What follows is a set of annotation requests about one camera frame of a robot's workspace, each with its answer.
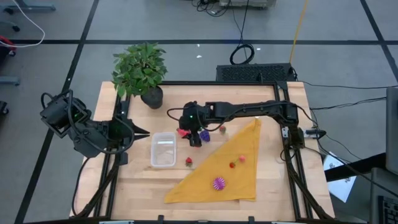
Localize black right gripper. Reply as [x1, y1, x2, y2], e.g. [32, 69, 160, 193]
[178, 101, 213, 147]

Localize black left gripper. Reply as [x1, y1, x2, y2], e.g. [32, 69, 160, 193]
[107, 118, 150, 147]

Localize purple white striped toy onion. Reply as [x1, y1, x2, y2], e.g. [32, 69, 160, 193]
[213, 177, 226, 191]

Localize clear plastic tupperware container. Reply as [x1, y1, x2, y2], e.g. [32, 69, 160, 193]
[150, 131, 177, 169]

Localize yellow cloth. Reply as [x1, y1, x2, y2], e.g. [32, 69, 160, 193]
[164, 118, 262, 205]

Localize green potted plant black pot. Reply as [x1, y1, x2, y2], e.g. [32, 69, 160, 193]
[111, 42, 169, 110]

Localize black computer tower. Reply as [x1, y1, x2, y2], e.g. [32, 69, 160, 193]
[215, 63, 297, 83]

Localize black usb hub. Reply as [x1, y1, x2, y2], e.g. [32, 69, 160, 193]
[303, 128, 327, 139]

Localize grey floor bar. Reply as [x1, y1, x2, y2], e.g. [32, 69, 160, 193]
[0, 76, 21, 86]

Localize grey floor device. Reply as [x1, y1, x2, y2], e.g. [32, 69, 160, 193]
[218, 0, 277, 9]

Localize white paper sheet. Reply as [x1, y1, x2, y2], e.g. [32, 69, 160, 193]
[322, 151, 358, 203]

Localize grey desk foot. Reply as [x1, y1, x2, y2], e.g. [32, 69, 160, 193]
[2, 0, 57, 15]

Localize black desk beam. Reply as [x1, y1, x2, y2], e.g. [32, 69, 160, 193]
[324, 152, 388, 183]

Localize grey desk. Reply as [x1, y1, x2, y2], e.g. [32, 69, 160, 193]
[369, 167, 398, 224]

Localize grey monitor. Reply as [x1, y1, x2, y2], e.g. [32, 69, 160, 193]
[385, 86, 398, 175]

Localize black keyboard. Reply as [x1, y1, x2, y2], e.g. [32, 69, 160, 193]
[377, 195, 398, 224]

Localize black coiled cable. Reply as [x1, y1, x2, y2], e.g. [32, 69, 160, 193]
[228, 0, 256, 66]

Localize tangled black cables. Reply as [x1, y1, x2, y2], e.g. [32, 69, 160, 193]
[190, 0, 233, 18]

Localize yellow hanging cable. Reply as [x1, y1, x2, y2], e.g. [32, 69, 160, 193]
[289, 0, 310, 65]

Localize white floor cable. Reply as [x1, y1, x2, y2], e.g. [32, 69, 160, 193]
[0, 0, 46, 49]

